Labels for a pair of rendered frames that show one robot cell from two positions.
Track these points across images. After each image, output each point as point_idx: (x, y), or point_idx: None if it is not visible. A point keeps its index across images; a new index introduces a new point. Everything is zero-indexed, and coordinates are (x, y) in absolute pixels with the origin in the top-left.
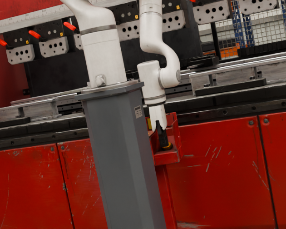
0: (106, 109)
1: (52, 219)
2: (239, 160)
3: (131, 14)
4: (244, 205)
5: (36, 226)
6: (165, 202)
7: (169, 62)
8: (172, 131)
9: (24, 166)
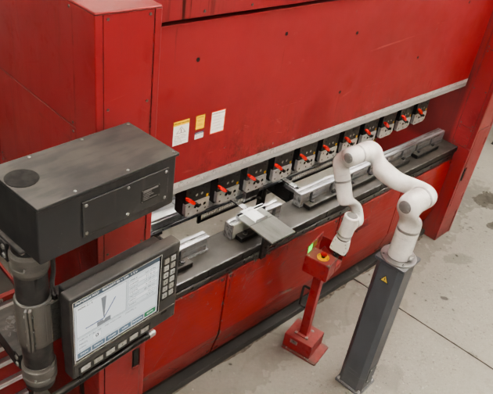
0: (409, 272)
1: (205, 331)
2: None
3: (288, 160)
4: None
5: (190, 343)
6: (320, 289)
7: (362, 213)
8: (300, 238)
9: (195, 303)
